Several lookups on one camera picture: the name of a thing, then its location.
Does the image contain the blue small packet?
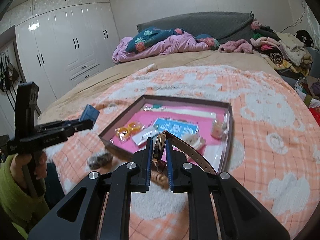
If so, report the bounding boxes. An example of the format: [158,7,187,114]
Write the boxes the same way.
[79,104,100,124]

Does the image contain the black beads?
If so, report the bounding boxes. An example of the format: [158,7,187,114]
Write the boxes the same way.
[87,150,113,170]

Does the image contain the yellow rings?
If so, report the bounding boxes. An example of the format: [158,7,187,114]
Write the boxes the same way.
[114,121,146,140]

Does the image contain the peach beaded bracelet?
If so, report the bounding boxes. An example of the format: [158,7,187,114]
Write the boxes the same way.
[150,168,169,185]

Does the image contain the large white hair claw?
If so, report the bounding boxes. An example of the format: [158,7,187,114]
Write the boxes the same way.
[182,134,206,151]

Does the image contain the translucent small hair claw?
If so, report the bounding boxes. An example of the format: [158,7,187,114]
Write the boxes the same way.
[210,119,227,139]

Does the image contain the green sleeve forearm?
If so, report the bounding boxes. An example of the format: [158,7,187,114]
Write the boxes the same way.
[1,154,49,239]

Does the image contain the person's left hand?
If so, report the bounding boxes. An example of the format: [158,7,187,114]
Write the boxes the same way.
[10,152,48,189]

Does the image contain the beige bed sheet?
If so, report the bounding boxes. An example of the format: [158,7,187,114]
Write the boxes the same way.
[37,50,280,124]

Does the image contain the orange plaid cloud blanket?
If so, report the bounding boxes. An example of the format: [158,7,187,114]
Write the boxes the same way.
[47,64,319,237]

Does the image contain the white earring card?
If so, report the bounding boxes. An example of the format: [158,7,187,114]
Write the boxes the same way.
[131,126,159,147]

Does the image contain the white wardrobe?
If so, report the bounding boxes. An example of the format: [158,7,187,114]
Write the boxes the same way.
[1,0,119,111]

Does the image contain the dark shallow cardboard box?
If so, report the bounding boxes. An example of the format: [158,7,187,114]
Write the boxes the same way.
[99,95,233,173]

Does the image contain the purple floral duvet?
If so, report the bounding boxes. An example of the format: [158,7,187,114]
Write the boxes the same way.
[112,27,220,64]

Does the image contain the red plastic object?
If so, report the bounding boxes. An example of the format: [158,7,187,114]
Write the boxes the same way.
[309,107,320,126]

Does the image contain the bag of clothes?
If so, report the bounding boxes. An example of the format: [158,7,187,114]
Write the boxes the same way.
[295,76,320,108]

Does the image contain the pink fuzzy garment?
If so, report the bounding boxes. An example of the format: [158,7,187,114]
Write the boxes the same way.
[218,39,253,54]

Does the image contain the pile of folded clothes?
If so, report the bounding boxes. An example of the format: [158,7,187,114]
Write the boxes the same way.
[251,21,313,79]

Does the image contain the grey padded headboard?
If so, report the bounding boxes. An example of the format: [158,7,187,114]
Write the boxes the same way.
[137,11,255,44]

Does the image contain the black bag by curtain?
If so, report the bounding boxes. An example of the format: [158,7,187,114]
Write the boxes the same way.
[296,30,314,47]

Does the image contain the white striped curtain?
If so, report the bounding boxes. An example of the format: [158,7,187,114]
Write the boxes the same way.
[300,0,319,50]

